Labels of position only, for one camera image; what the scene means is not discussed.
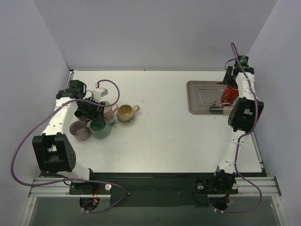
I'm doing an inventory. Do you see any pink mug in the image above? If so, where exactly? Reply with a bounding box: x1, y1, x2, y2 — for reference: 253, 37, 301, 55
103, 101, 119, 121

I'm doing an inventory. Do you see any red mug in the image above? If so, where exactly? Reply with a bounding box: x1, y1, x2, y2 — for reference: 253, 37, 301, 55
220, 86, 238, 105

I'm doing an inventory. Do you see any teal mug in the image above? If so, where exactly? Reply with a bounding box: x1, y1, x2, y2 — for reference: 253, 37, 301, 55
89, 119, 115, 139

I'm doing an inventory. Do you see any lilac mug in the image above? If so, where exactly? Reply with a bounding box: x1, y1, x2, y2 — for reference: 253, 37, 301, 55
69, 121, 90, 142

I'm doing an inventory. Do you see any beige round mug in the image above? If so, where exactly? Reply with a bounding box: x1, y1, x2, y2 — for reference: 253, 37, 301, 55
117, 105, 140, 124

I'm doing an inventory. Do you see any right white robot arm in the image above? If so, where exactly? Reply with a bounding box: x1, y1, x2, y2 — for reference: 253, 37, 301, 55
210, 55, 264, 193

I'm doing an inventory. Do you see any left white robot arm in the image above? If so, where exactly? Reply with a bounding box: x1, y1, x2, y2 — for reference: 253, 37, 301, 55
32, 80, 108, 194

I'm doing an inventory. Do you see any metal tray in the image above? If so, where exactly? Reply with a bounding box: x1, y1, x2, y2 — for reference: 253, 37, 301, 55
186, 81, 236, 115

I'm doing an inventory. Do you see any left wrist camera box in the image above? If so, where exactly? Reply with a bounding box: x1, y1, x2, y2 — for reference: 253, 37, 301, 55
92, 88, 108, 100

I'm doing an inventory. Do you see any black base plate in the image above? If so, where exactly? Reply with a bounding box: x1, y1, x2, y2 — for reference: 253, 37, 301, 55
69, 173, 238, 210

